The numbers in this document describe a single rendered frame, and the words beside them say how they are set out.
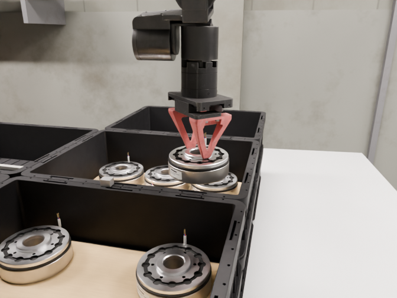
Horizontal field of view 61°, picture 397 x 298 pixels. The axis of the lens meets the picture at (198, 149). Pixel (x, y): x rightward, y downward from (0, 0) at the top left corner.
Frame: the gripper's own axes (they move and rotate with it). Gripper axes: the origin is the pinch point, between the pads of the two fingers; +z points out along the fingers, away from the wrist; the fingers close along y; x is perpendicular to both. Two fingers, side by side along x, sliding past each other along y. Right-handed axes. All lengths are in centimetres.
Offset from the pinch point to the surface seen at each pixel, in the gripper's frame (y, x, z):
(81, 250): -3.2, -20.1, 14.8
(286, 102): -126, 151, 29
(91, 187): -4.4, -17.2, 4.9
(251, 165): 1.6, 10.7, 4.6
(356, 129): -93, 191, 47
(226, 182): -6.3, 10.9, 11.4
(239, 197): 10.5, 0.8, 4.6
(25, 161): -52, -24, 15
